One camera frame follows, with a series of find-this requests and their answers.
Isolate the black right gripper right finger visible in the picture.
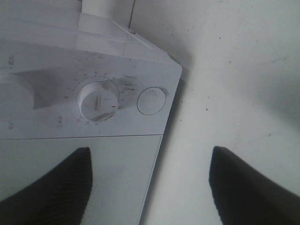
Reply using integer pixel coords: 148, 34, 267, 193
209, 146, 300, 225

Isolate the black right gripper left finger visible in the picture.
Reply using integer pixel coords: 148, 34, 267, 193
0, 147, 92, 225

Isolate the round white door button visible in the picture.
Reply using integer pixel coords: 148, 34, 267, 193
136, 87, 166, 115

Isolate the white lower timer knob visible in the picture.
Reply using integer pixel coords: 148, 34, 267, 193
77, 80, 119, 122

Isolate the white upper power knob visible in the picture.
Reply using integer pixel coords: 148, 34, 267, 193
0, 75, 35, 122

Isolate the white microwave oven body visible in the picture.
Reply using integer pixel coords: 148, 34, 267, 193
0, 13, 183, 225

